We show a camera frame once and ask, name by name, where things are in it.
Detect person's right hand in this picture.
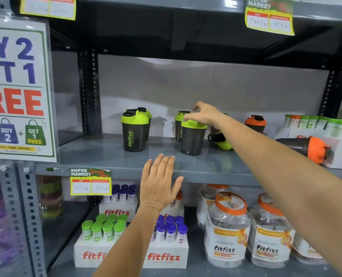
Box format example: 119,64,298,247
183,101,224,129

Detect person's left hand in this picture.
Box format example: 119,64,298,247
139,154,184,213

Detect green lid shaker bottle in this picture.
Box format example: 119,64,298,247
181,119,208,156
137,107,152,142
208,132,234,151
121,109,150,153
175,111,191,142

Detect person's right forearm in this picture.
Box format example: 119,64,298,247
215,114,342,277

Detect person's left forearm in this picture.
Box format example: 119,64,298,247
93,203,163,277

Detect orange cap tubes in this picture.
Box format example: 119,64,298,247
170,190,183,209

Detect group of purple cap tubes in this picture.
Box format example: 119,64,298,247
151,214,188,244
103,184,138,203

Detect orange lid clear jar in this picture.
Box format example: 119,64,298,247
247,193,296,269
291,232,330,266
196,184,232,229
204,192,251,269

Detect grey metal shelf rack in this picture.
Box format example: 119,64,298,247
0,0,342,277

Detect yellow price tag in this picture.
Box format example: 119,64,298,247
245,0,295,36
69,168,112,196
20,0,77,21

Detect orange lid shaker bottle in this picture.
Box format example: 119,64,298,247
275,136,333,165
244,115,267,135

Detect group of green cap tubes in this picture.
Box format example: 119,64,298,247
81,213,128,243

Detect colourful wrapped goods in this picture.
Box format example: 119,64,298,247
38,175,64,219

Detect row of green cap tubes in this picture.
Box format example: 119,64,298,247
283,114,342,139

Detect laminated promotion sign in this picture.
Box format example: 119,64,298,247
0,17,59,164

